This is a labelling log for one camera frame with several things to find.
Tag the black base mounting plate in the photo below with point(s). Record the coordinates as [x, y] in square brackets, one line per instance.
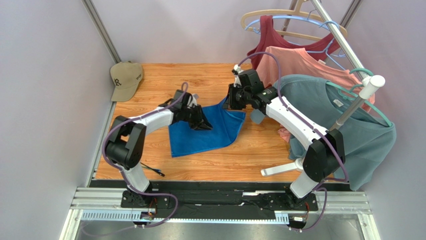
[208, 193]

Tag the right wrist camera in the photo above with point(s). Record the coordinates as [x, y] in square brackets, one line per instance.
[247, 79]

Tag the aluminium frame rail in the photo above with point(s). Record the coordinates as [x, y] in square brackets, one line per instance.
[104, 204]

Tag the blue cloth napkin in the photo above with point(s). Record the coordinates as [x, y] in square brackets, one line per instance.
[226, 126]

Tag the teal t-shirt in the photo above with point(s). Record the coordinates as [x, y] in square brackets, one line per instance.
[367, 139]

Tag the maroon tank top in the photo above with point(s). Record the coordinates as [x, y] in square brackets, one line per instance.
[269, 37]

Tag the beige baseball cap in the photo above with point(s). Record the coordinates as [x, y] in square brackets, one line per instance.
[126, 77]

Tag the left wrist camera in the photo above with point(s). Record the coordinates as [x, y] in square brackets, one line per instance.
[189, 100]

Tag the teal green hanger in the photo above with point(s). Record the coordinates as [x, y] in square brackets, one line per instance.
[359, 95]

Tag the salmon pink t-shirt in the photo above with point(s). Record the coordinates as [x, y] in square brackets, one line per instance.
[287, 61]

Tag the metal clothes rack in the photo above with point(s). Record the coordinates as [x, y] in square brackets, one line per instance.
[342, 43]

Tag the beige wooden hanger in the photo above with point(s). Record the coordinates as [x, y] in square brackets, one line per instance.
[287, 15]

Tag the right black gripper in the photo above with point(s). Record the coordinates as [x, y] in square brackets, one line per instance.
[235, 99]

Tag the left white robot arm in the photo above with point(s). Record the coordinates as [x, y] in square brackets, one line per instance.
[123, 146]

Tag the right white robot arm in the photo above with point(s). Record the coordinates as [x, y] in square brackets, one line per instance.
[325, 151]

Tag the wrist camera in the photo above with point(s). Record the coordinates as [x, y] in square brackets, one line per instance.
[189, 100]
[247, 79]

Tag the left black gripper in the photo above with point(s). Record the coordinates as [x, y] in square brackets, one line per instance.
[201, 122]

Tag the black fork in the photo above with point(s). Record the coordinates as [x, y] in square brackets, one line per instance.
[158, 171]

